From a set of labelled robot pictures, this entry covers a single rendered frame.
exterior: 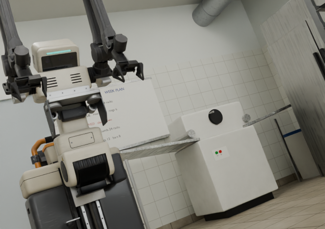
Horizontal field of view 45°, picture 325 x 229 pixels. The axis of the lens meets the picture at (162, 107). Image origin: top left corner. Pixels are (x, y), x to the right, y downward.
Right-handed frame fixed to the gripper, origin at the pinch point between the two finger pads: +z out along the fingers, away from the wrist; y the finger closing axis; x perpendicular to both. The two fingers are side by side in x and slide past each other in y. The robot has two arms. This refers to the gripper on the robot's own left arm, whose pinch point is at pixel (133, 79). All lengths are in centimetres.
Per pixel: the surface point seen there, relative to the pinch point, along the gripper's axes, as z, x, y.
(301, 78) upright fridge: -93, 119, 298
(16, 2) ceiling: -292, 146, 26
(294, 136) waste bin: -76, 215, 342
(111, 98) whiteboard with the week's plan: -201, 227, 125
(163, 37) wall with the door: -270, 188, 225
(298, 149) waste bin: -61, 225, 344
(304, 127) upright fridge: -55, 164, 302
